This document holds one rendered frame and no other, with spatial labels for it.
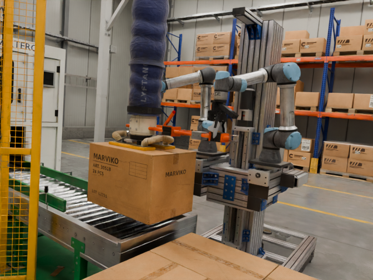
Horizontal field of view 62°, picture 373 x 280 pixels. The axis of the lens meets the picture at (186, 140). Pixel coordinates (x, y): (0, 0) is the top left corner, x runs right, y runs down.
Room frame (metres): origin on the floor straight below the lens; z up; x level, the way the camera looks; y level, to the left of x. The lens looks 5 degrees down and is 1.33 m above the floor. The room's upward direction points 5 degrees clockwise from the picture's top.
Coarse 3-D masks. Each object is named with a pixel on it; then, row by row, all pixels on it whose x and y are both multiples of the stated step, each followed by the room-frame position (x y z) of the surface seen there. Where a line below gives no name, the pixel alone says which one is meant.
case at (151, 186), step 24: (96, 144) 2.02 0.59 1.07; (96, 168) 2.02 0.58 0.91; (120, 168) 1.87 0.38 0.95; (144, 168) 1.74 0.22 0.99; (168, 168) 1.80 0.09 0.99; (192, 168) 1.99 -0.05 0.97; (96, 192) 2.01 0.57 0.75; (120, 192) 1.86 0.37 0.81; (144, 192) 1.73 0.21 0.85; (168, 192) 1.81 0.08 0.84; (192, 192) 2.00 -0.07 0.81; (144, 216) 1.72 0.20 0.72; (168, 216) 1.83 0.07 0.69
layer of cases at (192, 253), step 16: (176, 240) 1.84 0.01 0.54; (192, 240) 1.86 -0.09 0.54; (208, 240) 1.88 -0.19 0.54; (144, 256) 1.60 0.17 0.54; (160, 256) 1.61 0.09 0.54; (176, 256) 1.63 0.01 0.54; (192, 256) 1.64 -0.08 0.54; (208, 256) 1.66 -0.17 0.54; (224, 256) 1.67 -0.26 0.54; (240, 256) 1.69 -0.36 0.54; (112, 272) 1.41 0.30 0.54; (128, 272) 1.42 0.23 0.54; (144, 272) 1.43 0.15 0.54; (160, 272) 1.45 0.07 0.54; (176, 272) 1.46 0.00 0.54; (192, 272) 1.47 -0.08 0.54; (208, 272) 1.48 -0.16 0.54; (224, 272) 1.49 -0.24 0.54; (240, 272) 1.51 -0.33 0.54; (256, 272) 1.52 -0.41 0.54; (272, 272) 1.53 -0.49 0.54; (288, 272) 1.55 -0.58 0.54
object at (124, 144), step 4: (112, 144) 2.03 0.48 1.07; (116, 144) 2.01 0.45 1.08; (120, 144) 1.98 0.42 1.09; (124, 144) 1.96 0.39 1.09; (128, 144) 1.95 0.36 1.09; (132, 144) 1.93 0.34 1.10; (136, 144) 1.94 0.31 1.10; (140, 144) 1.94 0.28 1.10; (132, 148) 1.91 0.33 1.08; (136, 148) 1.89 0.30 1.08; (140, 148) 1.87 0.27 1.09; (144, 148) 1.85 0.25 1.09; (148, 148) 1.88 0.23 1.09; (152, 148) 1.90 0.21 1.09
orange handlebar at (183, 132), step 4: (128, 124) 2.12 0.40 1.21; (148, 128) 1.99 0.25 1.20; (152, 128) 1.97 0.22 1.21; (156, 128) 1.95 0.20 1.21; (160, 128) 1.93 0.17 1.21; (176, 132) 1.85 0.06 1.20; (180, 132) 1.83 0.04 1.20; (184, 132) 1.81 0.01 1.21; (188, 132) 1.79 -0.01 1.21; (204, 136) 1.72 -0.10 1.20; (208, 136) 1.70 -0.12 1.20; (224, 136) 1.65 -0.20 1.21; (228, 136) 1.67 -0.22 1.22
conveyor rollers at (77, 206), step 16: (16, 176) 3.10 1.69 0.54; (48, 192) 2.63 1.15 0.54; (64, 192) 2.65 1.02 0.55; (80, 192) 2.68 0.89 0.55; (80, 208) 2.27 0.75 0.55; (96, 208) 2.29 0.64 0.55; (96, 224) 1.97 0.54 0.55; (112, 224) 2.05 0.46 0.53; (128, 224) 2.05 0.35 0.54; (144, 224) 2.05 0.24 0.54; (160, 224) 2.06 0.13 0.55
